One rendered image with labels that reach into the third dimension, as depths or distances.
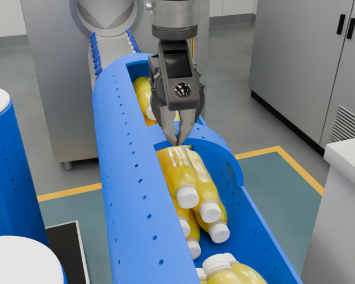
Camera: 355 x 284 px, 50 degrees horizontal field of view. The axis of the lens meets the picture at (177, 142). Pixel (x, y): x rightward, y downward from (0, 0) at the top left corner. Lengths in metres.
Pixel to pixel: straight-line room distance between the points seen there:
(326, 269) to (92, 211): 1.64
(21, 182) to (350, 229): 1.07
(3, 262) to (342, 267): 0.72
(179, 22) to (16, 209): 1.09
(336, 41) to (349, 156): 1.86
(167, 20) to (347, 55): 2.10
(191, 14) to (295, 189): 2.13
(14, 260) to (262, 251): 0.45
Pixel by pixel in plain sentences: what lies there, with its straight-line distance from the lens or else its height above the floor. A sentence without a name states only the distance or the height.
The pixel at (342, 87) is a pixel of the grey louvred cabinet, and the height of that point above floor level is 0.58.
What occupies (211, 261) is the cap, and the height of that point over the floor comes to 1.16.
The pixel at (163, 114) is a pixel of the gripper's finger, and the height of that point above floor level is 1.29.
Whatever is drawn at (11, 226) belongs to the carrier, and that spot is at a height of 0.59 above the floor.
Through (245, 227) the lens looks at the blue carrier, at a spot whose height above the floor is 1.05.
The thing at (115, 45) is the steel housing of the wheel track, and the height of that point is 0.93.
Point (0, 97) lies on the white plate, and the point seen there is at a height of 1.04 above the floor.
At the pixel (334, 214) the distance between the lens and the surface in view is 0.95.
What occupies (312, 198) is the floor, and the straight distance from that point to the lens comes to 2.58.
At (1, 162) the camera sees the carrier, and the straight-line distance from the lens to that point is 1.39.
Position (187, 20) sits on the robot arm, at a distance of 0.58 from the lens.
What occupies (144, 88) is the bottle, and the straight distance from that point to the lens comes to 1.03.
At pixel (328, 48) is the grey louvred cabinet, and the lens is 2.73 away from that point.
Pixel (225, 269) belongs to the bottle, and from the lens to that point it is 0.57.
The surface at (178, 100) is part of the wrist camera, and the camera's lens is 0.54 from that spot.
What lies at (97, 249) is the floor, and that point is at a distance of 2.18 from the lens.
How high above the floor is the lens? 1.60
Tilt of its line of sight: 33 degrees down
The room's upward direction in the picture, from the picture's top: straight up
